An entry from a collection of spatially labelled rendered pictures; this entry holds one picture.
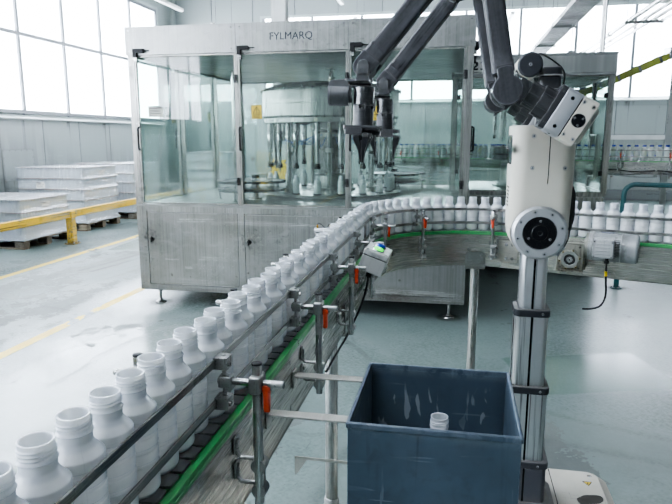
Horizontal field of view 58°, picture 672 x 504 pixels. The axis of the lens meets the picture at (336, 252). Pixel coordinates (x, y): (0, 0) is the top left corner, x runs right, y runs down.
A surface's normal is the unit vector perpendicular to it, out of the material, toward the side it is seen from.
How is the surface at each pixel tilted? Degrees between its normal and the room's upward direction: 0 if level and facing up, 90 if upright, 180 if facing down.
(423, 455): 90
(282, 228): 90
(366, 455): 90
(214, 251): 90
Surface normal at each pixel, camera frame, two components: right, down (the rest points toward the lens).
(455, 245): -0.05, 0.18
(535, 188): -0.19, 0.36
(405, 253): 0.59, 0.15
